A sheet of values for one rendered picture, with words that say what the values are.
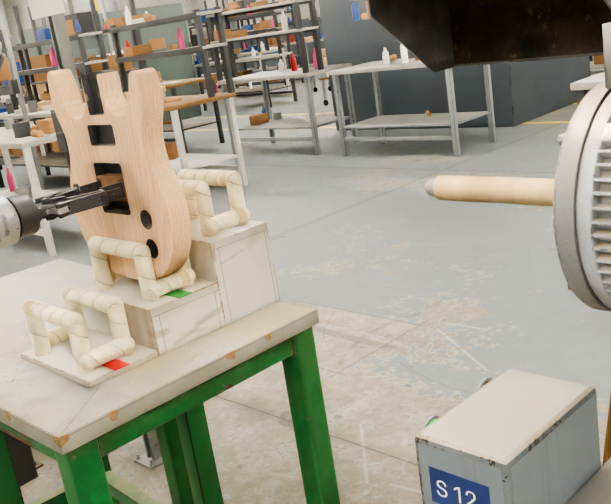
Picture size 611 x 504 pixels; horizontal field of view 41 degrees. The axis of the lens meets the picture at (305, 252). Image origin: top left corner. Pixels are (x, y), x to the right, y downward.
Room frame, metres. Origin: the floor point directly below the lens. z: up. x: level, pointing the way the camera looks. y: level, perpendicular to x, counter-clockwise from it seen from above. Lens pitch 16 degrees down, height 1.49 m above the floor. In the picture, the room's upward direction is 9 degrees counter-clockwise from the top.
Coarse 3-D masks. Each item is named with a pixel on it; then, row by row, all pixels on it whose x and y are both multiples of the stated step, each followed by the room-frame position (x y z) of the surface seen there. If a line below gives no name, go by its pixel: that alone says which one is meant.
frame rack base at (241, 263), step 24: (192, 240) 1.58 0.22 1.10; (216, 240) 1.55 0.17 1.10; (240, 240) 1.58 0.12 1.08; (264, 240) 1.62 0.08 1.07; (192, 264) 1.59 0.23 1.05; (216, 264) 1.54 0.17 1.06; (240, 264) 1.58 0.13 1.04; (264, 264) 1.62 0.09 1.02; (240, 288) 1.57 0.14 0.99; (264, 288) 1.61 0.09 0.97; (240, 312) 1.56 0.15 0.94
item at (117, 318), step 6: (108, 312) 1.43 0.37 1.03; (114, 312) 1.42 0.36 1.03; (120, 312) 1.43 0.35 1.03; (108, 318) 1.43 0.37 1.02; (114, 318) 1.42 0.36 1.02; (120, 318) 1.43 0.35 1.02; (126, 318) 1.44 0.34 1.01; (114, 324) 1.42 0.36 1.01; (120, 324) 1.43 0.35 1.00; (126, 324) 1.43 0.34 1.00; (114, 330) 1.43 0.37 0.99; (120, 330) 1.42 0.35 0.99; (126, 330) 1.43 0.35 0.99; (114, 336) 1.43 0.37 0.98; (120, 336) 1.42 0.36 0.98; (126, 336) 1.43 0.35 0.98; (126, 354) 1.42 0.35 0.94
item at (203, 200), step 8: (200, 192) 1.58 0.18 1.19; (208, 192) 1.59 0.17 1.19; (200, 200) 1.58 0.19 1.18; (208, 200) 1.59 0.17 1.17; (200, 208) 1.58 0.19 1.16; (208, 208) 1.58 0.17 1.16; (200, 216) 1.59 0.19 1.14; (208, 216) 1.58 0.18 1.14; (200, 224) 1.59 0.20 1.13; (216, 232) 1.59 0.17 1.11
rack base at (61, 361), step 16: (96, 336) 1.56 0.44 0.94; (112, 336) 1.54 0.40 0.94; (32, 352) 1.52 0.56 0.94; (64, 352) 1.49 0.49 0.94; (144, 352) 1.43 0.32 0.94; (48, 368) 1.44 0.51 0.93; (64, 368) 1.41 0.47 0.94; (96, 368) 1.39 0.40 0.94; (128, 368) 1.38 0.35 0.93; (96, 384) 1.34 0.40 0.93
